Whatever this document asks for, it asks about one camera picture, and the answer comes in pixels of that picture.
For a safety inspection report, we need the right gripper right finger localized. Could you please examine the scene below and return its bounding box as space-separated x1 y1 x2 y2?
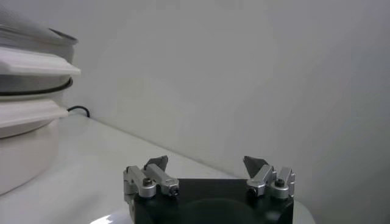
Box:
243 155 296 200

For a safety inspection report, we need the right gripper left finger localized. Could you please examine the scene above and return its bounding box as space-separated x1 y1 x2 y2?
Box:
122 155 181 201

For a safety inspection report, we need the black cooker power cord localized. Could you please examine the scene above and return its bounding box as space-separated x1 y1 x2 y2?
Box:
66 105 91 118

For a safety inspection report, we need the round glass pot lid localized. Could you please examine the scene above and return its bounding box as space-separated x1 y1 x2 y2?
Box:
0 7 79 45

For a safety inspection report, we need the white electric cooker pot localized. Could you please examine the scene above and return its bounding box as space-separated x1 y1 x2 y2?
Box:
0 88 69 195

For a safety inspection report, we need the white round plate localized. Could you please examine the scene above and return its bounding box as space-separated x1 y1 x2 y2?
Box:
88 199 316 224

